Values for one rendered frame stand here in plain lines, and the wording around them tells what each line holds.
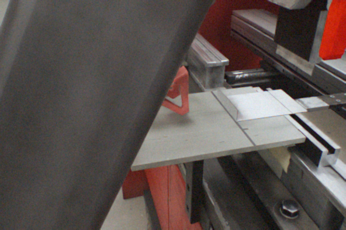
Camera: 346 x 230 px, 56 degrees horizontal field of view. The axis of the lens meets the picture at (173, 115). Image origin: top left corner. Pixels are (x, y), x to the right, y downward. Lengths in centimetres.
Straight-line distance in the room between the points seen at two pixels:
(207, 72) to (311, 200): 46
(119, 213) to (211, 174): 117
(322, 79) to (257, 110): 35
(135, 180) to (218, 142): 127
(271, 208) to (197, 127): 17
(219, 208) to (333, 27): 33
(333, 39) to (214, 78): 55
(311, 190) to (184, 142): 20
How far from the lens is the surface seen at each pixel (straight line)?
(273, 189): 56
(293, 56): 56
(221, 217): 54
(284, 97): 62
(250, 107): 57
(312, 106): 60
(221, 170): 62
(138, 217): 171
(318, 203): 52
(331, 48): 37
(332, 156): 52
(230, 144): 48
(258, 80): 108
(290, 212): 51
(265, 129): 52
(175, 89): 54
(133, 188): 176
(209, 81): 88
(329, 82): 86
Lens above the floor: 128
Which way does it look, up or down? 31 degrees down
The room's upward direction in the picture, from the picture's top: straight up
